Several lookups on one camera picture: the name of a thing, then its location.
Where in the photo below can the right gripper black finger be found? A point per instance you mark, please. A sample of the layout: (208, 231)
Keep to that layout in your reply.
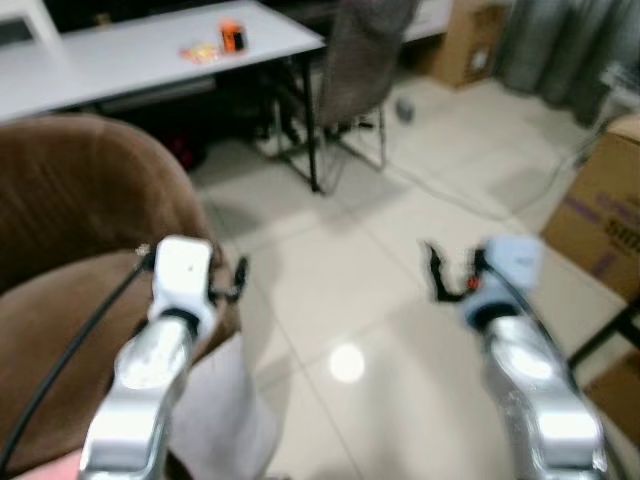
(434, 270)

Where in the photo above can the white plush pillow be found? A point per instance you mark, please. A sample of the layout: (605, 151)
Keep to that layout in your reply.
(215, 420)

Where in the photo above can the brown fabric sofa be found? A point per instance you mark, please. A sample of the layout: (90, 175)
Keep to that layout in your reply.
(70, 190)

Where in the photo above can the small white table black legs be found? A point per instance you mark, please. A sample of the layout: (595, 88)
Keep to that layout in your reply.
(605, 337)

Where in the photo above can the cardboard box with purple print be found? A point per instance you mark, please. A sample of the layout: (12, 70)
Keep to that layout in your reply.
(600, 210)

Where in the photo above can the small grey round object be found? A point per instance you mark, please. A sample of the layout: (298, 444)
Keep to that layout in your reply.
(405, 110)

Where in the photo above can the low brown cardboard box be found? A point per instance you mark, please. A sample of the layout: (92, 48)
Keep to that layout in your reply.
(615, 395)

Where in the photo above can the yellow red snack packet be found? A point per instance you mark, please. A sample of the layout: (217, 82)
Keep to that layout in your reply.
(200, 52)

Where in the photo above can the metal chair with grey cover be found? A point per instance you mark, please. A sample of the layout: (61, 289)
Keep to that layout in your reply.
(365, 50)

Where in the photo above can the plain brown cardboard box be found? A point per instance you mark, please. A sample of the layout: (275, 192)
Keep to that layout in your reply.
(470, 40)

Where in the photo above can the orange can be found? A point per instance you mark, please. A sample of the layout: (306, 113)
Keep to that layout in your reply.
(233, 36)

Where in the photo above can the long white table black legs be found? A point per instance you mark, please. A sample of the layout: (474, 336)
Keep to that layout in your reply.
(130, 55)

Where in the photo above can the grey curtain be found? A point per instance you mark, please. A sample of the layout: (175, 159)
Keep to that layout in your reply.
(570, 50)

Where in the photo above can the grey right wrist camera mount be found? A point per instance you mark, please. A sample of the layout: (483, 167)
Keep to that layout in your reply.
(510, 262)

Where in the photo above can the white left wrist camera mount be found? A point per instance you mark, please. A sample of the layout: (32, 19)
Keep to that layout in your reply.
(183, 270)

